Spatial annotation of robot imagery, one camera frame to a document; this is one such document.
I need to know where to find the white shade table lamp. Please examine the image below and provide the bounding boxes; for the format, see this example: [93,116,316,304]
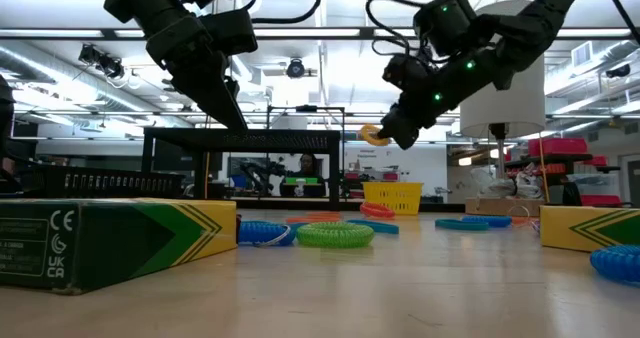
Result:
[459,0,547,218]

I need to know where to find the black storage rack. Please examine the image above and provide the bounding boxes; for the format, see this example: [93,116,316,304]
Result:
[504,152,624,208]

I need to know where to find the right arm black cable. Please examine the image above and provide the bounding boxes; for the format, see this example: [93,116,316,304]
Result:
[364,0,476,59]

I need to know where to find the thin black cable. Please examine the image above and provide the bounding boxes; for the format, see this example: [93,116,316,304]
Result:
[597,0,640,47]

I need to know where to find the white bundled lamp cord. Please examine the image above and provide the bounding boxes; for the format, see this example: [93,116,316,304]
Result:
[469,167,544,200]

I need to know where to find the black plastic basket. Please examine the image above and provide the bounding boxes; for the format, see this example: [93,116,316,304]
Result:
[27,163,185,200]

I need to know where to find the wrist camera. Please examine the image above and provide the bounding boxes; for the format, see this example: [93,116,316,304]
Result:
[198,8,259,57]
[382,52,426,93]

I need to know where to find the large red storage bin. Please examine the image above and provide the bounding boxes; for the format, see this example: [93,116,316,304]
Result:
[527,137,589,157]

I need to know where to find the person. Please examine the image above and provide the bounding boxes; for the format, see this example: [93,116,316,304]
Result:
[293,152,325,179]

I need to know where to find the black metal rig frame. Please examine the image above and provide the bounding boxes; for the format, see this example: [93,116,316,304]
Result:
[266,105,347,199]

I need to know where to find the black mesh desk shelf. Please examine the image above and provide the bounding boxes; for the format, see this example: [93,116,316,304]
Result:
[141,127,342,205]

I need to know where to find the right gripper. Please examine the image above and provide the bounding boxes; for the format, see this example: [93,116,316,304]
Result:
[381,80,459,150]

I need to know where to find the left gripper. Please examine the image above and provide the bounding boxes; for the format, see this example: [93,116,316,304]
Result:
[146,14,250,132]

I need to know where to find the orange coil wristband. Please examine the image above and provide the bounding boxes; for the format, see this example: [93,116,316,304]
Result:
[359,201,397,220]

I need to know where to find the orange storage bin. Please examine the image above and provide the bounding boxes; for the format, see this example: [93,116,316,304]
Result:
[532,163,569,176]

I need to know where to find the black aluminium frame rail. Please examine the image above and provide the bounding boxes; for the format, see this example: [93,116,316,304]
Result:
[232,196,466,213]

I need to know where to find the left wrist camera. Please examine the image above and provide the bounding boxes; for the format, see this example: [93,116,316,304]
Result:
[198,8,259,57]

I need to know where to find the clear storage bin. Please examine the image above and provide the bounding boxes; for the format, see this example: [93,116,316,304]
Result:
[567,172,621,197]

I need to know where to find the black ceiling camera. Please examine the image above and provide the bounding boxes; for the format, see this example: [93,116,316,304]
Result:
[285,57,306,79]

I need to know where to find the yellow coil wristband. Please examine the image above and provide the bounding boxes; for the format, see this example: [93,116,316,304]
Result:
[359,123,392,148]

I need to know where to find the yellow plastic basket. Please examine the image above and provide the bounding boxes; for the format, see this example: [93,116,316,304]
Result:
[361,181,425,216]

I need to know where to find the yellow pole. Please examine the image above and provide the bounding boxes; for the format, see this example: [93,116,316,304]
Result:
[537,137,551,204]

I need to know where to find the blue coil wristband with ring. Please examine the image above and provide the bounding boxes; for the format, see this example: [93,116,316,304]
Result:
[237,220,297,248]

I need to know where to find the green coil wristband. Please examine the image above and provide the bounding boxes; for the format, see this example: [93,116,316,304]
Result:
[295,221,376,250]

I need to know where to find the Crayola crayon box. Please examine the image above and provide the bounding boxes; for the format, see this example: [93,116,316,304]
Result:
[539,205,640,253]
[0,197,238,296]

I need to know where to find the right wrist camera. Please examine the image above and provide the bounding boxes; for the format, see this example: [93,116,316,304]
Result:
[382,52,426,93]

